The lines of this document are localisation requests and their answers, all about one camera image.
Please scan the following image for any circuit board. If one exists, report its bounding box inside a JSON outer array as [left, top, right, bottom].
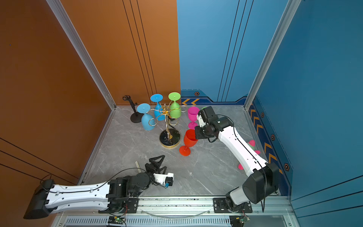
[[107, 216, 127, 227], [229, 216, 251, 227]]

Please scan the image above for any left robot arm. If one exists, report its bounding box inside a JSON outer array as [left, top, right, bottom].
[[23, 155, 174, 219]]

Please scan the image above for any left circuit board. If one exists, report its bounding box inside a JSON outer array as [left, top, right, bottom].
[[107, 216, 127, 227]]

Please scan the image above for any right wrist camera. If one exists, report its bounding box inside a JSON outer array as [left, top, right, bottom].
[[198, 113, 206, 128]]

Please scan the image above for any right circuit board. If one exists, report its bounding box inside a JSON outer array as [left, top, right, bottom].
[[229, 216, 251, 227]]

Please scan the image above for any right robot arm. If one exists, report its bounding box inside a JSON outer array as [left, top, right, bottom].
[[195, 107, 280, 212]]

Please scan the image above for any plush toy pink green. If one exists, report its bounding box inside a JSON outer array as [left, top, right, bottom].
[[238, 140, 261, 170]]

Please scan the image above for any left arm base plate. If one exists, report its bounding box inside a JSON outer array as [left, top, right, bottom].
[[98, 198, 139, 214]]

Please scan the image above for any red wine glass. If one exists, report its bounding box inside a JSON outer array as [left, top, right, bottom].
[[179, 129, 198, 156]]

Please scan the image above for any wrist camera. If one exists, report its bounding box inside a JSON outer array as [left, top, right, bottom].
[[153, 173, 174, 188], [198, 113, 206, 128]]

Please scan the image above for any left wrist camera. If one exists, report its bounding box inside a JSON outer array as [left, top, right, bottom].
[[153, 173, 174, 188]]

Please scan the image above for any black phone stand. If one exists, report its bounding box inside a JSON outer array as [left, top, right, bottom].
[[123, 95, 143, 123]]

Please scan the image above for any magenta wine glass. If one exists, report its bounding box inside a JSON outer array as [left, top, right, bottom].
[[188, 107, 199, 130]]

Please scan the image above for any green wine glass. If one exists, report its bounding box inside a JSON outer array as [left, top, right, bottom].
[[168, 92, 182, 118]]

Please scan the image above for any blue wine glass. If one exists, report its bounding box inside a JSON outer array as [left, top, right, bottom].
[[150, 94, 165, 121], [137, 103, 156, 131]]

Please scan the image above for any gold wine glass rack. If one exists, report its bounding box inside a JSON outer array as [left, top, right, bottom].
[[148, 105, 186, 149]]

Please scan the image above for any aluminium front rail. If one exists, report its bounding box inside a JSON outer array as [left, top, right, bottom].
[[52, 195, 300, 227]]

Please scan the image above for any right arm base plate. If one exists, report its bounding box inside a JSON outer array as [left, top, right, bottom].
[[213, 197, 253, 213]]

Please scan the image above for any wooden ruler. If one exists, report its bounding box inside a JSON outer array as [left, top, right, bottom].
[[135, 161, 143, 173]]

